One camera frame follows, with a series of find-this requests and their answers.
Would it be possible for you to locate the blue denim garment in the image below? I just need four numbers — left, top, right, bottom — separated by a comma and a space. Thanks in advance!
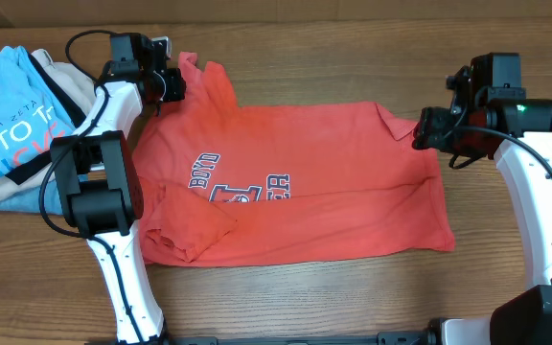
0, 180, 62, 216

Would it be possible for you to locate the white beige folded garment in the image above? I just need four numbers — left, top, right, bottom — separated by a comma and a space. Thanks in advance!
0, 49, 96, 200

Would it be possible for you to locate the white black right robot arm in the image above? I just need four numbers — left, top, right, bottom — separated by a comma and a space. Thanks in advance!
412, 53, 552, 344

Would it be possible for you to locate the red polo shirt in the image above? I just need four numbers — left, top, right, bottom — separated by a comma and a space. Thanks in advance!
133, 52, 455, 267

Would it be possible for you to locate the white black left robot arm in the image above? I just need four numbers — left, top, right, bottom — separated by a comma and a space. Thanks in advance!
46, 32, 186, 344

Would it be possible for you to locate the light blue printed t-shirt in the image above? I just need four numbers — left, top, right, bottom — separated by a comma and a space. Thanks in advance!
0, 46, 85, 184

